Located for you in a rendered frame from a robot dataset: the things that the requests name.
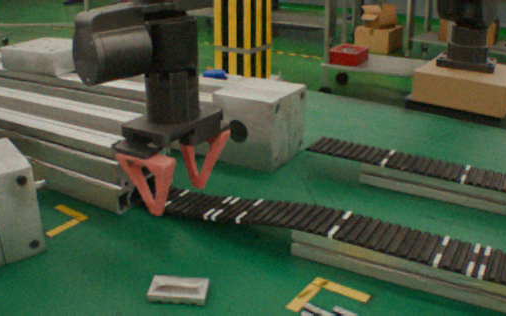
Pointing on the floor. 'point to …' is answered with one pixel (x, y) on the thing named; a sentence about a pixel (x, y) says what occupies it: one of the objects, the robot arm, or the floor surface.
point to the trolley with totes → (351, 57)
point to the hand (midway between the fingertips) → (177, 193)
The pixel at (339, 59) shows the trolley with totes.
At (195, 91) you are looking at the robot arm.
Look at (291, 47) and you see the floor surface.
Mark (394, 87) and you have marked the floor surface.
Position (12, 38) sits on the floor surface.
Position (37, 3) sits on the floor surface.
